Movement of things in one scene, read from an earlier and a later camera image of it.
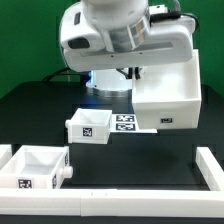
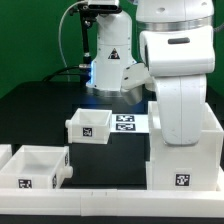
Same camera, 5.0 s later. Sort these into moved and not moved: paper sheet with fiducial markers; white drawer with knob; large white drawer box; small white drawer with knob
Moved: large white drawer box
Not moved: small white drawer with knob; white drawer with knob; paper sheet with fiducial markers
